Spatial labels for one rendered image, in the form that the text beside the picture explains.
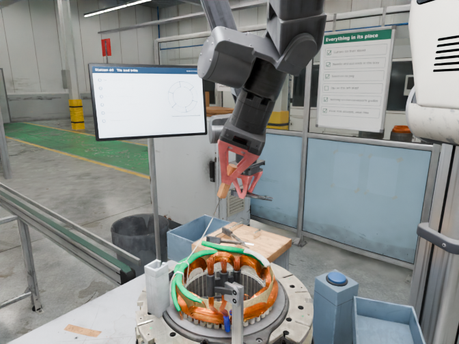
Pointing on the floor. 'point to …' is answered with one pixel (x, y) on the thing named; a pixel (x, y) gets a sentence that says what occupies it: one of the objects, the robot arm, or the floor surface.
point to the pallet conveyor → (120, 275)
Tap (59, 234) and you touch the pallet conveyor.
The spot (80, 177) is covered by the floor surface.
